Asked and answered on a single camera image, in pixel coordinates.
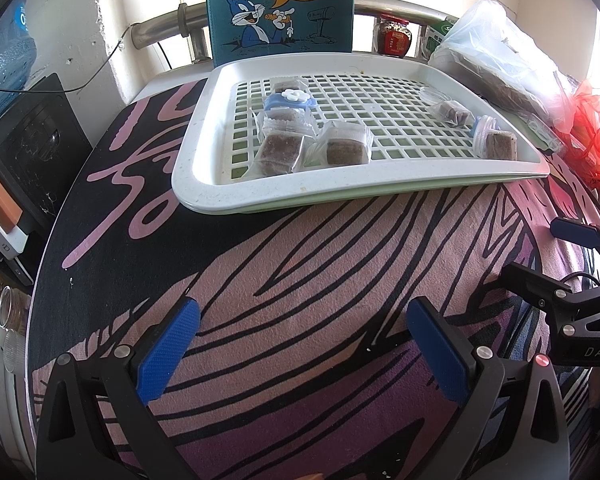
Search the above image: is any red plastic bag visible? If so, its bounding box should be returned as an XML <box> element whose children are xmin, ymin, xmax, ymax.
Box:
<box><xmin>555</xmin><ymin>79</ymin><xmax>600</xmax><ymax>201</ymax></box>

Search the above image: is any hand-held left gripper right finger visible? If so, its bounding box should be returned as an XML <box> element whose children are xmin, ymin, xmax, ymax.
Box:
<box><xmin>406</xmin><ymin>295</ymin><xmax>571</xmax><ymax>480</ymax></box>

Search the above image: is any blue water bottle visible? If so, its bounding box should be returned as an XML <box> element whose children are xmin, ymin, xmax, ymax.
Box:
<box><xmin>0</xmin><ymin>0</ymin><xmax>38</xmax><ymax>136</ymax></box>

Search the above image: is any black and pink printed tablecloth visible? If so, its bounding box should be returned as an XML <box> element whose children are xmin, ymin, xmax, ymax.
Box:
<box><xmin>25</xmin><ymin>77</ymin><xmax>600</xmax><ymax>480</ymax></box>

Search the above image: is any glass jar with red label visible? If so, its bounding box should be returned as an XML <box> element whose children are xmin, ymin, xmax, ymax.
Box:
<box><xmin>372</xmin><ymin>14</ymin><xmax>412</xmax><ymax>57</ymax></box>

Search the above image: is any black and orange water dispenser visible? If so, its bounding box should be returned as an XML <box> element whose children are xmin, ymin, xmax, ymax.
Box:
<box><xmin>0</xmin><ymin>72</ymin><xmax>93</xmax><ymax>286</ymax></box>

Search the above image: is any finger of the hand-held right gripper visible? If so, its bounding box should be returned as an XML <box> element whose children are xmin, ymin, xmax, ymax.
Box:
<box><xmin>550</xmin><ymin>216</ymin><xmax>600</xmax><ymax>256</ymax></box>
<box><xmin>500</xmin><ymin>261</ymin><xmax>588</xmax><ymax>321</ymax></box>

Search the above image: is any blue clip with white flower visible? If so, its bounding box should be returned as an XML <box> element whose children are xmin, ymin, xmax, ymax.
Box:
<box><xmin>264</xmin><ymin>88</ymin><xmax>317</xmax><ymax>114</ymax></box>

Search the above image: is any thin black cable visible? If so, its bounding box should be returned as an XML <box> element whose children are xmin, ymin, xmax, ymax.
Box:
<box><xmin>0</xmin><ymin>25</ymin><xmax>131</xmax><ymax>94</ymax></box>

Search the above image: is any ribbed glass cup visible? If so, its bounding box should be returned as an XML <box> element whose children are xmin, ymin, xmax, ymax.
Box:
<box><xmin>2</xmin><ymin>330</ymin><xmax>28</xmax><ymax>373</ymax></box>

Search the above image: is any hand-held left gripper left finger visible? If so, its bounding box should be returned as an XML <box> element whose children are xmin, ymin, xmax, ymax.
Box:
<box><xmin>36</xmin><ymin>296</ymin><xmax>202</xmax><ymax>480</ymax></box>

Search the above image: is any pale green under tray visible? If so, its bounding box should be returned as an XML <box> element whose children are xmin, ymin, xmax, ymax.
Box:
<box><xmin>180</xmin><ymin>170</ymin><xmax>551</xmax><ymax>217</ymax></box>

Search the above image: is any blue cartoon rabbit tote bag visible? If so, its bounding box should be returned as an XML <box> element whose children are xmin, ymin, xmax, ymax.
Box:
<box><xmin>204</xmin><ymin>0</ymin><xmax>355</xmax><ymax>68</ymax></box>

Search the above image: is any metal pipe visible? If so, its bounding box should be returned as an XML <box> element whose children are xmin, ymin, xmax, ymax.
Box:
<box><xmin>130</xmin><ymin>0</ymin><xmax>461</xmax><ymax>51</ymax></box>

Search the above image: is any clear glass jar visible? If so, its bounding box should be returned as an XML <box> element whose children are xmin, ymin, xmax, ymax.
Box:
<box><xmin>0</xmin><ymin>285</ymin><xmax>33</xmax><ymax>333</ymax></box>

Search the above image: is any clear plastic bag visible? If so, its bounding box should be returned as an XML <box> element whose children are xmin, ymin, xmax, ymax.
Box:
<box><xmin>427</xmin><ymin>0</ymin><xmax>581</xmax><ymax>133</ymax></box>

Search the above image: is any green and white carton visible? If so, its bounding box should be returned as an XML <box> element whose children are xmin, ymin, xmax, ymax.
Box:
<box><xmin>420</xmin><ymin>19</ymin><xmax>458</xmax><ymax>58</ymax></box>

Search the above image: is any white perforated plastic tray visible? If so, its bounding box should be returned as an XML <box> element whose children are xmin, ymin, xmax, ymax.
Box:
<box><xmin>171</xmin><ymin>52</ymin><xmax>551</xmax><ymax>211</ymax></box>

